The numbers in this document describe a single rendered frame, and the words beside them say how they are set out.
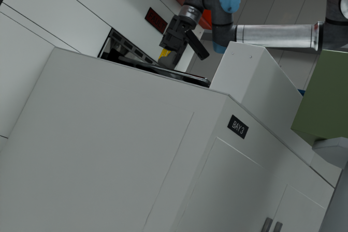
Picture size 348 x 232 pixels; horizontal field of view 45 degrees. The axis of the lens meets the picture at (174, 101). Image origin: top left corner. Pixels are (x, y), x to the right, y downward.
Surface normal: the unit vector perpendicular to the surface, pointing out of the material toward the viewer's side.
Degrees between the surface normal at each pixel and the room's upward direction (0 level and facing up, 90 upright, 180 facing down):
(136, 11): 90
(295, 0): 90
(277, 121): 90
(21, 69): 90
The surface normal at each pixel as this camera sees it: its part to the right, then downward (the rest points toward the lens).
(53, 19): 0.75, 0.24
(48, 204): -0.52, -0.36
